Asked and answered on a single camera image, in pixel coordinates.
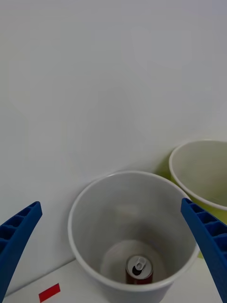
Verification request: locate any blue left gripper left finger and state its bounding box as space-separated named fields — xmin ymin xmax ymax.
xmin=0 ymin=201 xmax=44 ymax=299

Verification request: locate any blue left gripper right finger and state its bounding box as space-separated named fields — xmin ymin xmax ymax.
xmin=180 ymin=197 xmax=227 ymax=303

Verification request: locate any red drink can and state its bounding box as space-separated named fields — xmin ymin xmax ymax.
xmin=125 ymin=255 xmax=154 ymax=285

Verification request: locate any yellow-green plastic bin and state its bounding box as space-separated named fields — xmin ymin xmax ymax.
xmin=155 ymin=140 xmax=227 ymax=260

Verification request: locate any grey plastic bin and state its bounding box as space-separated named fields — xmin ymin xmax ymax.
xmin=67 ymin=170 xmax=201 ymax=299

